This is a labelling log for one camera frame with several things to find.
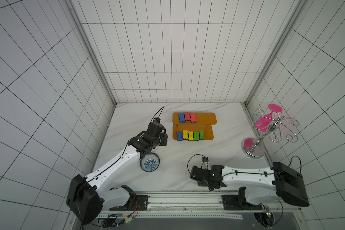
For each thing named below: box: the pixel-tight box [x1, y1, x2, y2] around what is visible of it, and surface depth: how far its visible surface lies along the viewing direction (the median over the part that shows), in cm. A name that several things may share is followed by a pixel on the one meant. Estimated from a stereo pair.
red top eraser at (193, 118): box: [189, 113, 197, 124], surface depth 92 cm
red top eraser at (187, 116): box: [184, 112, 192, 121], surface depth 93 cm
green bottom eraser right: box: [199, 130, 205, 140], surface depth 99 cm
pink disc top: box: [267, 103, 283, 113], surface depth 81 cm
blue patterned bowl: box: [139, 152, 161, 173], surface depth 87 cm
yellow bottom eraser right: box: [188, 130, 195, 141], surface depth 99 cm
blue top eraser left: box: [178, 113, 186, 124], surface depth 93 cm
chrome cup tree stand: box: [241, 108, 300, 159], surface depth 76 cm
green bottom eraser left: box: [193, 131, 200, 141], surface depth 99 cm
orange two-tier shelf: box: [172, 112, 218, 140], surface depth 97 cm
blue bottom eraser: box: [176, 131, 184, 142], surface depth 98 cm
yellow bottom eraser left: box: [182, 129, 189, 140], surface depth 99 cm
